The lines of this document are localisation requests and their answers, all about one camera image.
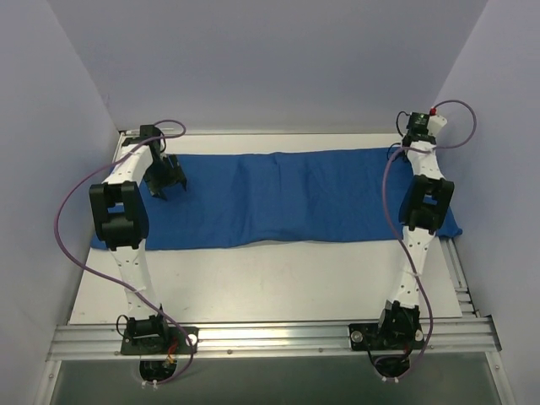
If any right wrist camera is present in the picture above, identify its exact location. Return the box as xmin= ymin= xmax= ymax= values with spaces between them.
xmin=406 ymin=107 xmax=447 ymax=136

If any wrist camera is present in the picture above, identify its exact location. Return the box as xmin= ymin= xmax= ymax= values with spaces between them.
xmin=138 ymin=124 xmax=163 ymax=143
xmin=406 ymin=107 xmax=447 ymax=136

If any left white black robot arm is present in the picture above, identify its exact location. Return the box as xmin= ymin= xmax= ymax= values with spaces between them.
xmin=89 ymin=135 xmax=187 ymax=354

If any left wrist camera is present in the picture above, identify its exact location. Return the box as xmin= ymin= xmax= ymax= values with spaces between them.
xmin=138 ymin=124 xmax=163 ymax=143

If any purple cable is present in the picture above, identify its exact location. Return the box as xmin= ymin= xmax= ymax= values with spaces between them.
xmin=373 ymin=100 xmax=478 ymax=379
xmin=53 ymin=120 xmax=199 ymax=386

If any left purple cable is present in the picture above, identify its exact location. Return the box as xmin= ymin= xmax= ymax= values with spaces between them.
xmin=53 ymin=120 xmax=199 ymax=386

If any aluminium front rail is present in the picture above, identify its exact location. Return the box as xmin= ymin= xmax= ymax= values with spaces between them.
xmin=46 ymin=317 xmax=501 ymax=361

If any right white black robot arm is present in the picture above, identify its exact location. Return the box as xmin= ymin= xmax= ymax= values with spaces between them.
xmin=148 ymin=134 xmax=460 ymax=321

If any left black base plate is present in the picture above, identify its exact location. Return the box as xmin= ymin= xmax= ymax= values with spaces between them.
xmin=120 ymin=326 xmax=199 ymax=356

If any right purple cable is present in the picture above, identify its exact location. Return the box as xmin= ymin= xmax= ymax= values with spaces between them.
xmin=373 ymin=100 xmax=478 ymax=379

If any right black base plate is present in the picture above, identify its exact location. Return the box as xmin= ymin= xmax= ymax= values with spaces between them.
xmin=348 ymin=322 xmax=424 ymax=352

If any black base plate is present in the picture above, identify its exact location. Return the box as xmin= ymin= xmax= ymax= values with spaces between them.
xmin=348 ymin=322 xmax=424 ymax=352
xmin=120 ymin=326 xmax=199 ymax=356

